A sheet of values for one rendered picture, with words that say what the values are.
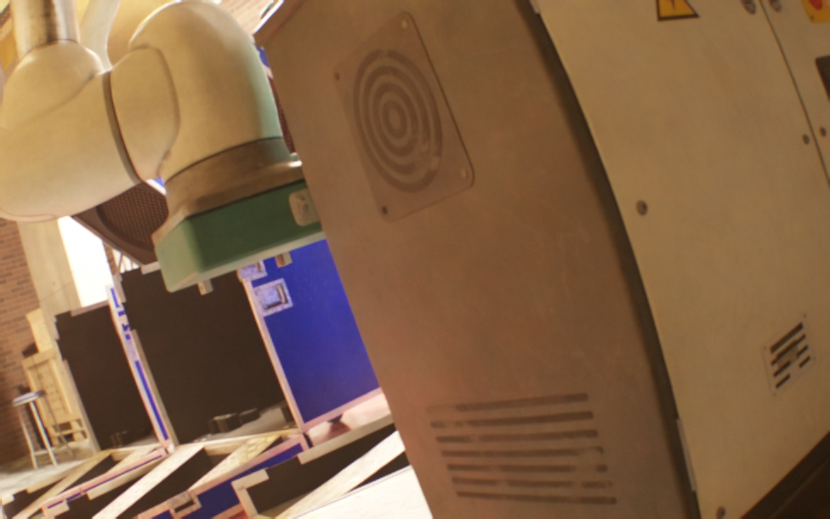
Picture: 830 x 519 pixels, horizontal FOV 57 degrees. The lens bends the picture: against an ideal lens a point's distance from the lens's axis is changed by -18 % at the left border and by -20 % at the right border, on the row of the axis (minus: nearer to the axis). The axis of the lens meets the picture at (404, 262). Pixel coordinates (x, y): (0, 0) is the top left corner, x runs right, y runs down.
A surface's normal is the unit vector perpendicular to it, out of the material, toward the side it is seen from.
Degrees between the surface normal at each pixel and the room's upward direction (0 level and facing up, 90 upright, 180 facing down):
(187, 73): 89
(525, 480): 90
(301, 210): 90
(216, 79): 90
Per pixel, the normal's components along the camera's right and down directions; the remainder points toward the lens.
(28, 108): -0.08, -0.21
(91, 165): 0.32, 0.54
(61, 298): -0.55, 0.20
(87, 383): 0.73, -0.25
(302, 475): 0.51, -0.18
